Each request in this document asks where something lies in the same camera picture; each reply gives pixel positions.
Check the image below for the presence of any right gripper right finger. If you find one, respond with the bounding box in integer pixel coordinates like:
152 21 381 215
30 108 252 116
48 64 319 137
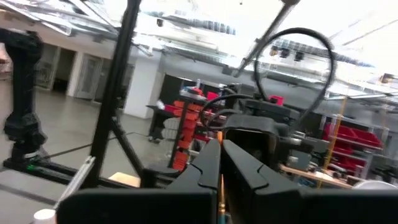
222 139 302 224

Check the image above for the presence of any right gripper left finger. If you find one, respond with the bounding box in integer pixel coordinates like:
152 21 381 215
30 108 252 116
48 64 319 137
166 139 222 191

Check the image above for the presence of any teal handled paintbrush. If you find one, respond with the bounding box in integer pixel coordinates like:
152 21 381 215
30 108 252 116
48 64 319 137
216 129 227 224

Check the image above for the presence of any red storage bins rack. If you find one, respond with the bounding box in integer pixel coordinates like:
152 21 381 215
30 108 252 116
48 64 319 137
322 123 384 175
167 86 224 171

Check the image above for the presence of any grey metal pole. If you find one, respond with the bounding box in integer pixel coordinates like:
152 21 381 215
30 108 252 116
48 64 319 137
233 0 302 78

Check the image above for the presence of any silver bracket bar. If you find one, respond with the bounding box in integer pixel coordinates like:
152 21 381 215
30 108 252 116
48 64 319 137
52 155 96 210

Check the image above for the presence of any black metal table frame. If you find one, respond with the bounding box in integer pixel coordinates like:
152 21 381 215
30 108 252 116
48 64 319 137
2 0 193 190

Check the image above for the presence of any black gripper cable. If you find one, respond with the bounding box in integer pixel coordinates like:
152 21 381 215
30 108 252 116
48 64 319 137
253 27 337 125

